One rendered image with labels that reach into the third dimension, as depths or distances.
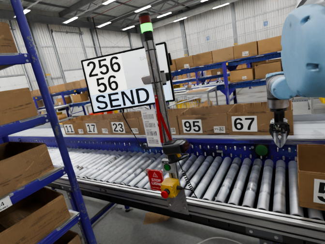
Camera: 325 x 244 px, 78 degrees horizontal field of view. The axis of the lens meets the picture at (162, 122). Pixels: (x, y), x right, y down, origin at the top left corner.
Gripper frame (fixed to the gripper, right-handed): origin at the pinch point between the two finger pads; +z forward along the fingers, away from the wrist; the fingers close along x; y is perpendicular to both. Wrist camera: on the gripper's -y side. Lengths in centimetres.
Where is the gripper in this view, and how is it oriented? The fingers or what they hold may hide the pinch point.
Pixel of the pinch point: (280, 144)
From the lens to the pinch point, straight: 120.3
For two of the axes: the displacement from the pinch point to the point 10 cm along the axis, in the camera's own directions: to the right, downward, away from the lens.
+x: 8.6, -0.4, -5.1
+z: 1.8, 9.5, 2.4
